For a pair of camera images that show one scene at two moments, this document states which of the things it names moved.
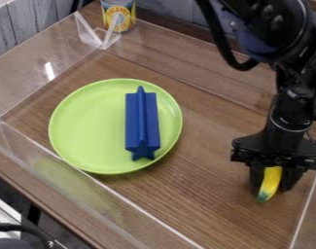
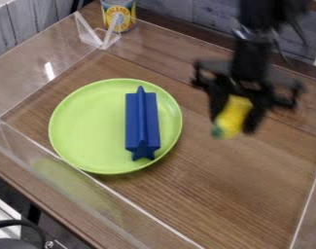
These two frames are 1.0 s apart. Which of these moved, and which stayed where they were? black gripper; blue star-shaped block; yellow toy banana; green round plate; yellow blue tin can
Moved: yellow toy banana; black gripper
Stayed: green round plate; yellow blue tin can; blue star-shaped block
